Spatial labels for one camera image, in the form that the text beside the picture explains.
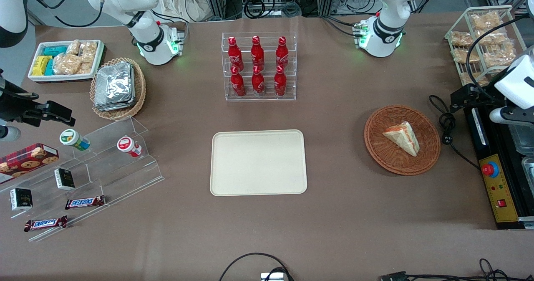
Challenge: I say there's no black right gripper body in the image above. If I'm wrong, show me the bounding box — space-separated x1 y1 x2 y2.
0 69 39 123

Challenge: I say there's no triangle sandwich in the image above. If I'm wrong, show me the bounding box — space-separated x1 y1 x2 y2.
383 121 420 157

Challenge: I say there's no white rectangular snack tray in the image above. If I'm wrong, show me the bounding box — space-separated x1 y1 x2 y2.
28 40 105 83

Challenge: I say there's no oval light wicker basket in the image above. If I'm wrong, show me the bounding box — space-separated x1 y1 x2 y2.
90 57 146 121

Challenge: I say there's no round brown wicker basket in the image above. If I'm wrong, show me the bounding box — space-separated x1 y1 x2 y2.
364 105 441 176

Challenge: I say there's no cream plastic tray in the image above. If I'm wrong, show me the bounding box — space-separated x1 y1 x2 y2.
210 129 308 197

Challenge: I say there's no bagged fried snack pack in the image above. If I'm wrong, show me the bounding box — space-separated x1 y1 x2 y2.
450 31 474 48
476 29 508 46
470 12 504 31
460 72 486 86
451 48 480 63
482 41 518 67

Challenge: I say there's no green lid yogurt cup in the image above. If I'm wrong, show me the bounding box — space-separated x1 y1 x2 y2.
59 129 91 151

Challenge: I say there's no red cookie box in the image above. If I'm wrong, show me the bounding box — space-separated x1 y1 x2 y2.
0 143 59 184

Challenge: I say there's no yellow snack pack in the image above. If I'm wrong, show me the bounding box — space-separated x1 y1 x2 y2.
32 56 53 76

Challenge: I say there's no clear plastic container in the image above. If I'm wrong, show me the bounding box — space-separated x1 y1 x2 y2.
507 124 534 155
521 156 534 186

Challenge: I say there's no silver foil pouch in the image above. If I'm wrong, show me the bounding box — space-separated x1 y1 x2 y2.
95 61 134 106
94 92 136 112

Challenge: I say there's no red emergency stop button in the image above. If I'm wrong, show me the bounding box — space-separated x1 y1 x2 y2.
481 162 500 178

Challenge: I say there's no small black box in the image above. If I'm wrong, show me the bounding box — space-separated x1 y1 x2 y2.
10 187 33 211
54 168 76 191

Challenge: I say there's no red lid yogurt cup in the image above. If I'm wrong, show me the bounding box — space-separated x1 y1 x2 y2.
116 136 142 158

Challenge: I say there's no black machine with yellow panel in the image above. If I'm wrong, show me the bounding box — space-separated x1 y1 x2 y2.
464 105 534 230

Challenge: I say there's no brown Snickers bar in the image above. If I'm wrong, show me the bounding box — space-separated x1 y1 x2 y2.
65 195 106 210
24 215 68 232

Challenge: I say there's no clear acrylic stepped display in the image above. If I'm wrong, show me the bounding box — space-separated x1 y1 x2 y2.
0 115 165 243

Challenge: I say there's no red cola bottle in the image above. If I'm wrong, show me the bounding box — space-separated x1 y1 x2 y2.
252 65 265 96
227 36 244 71
274 65 287 96
276 36 290 68
230 66 247 97
251 35 265 69

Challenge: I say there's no clear acrylic bottle rack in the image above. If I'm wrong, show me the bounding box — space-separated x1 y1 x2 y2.
222 32 297 101

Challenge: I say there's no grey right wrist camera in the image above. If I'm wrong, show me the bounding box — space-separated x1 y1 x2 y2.
0 126 21 142

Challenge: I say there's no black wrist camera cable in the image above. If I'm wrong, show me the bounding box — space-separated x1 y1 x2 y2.
465 15 534 100

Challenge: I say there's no black power cable with plug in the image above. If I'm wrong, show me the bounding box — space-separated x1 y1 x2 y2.
429 95 481 171

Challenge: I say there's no white wire rack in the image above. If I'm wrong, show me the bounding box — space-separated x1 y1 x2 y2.
444 5 527 88

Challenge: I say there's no black cable with connector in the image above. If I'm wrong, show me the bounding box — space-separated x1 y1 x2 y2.
378 258 534 281

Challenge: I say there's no black looped cable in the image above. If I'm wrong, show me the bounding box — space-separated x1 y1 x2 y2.
219 253 295 281

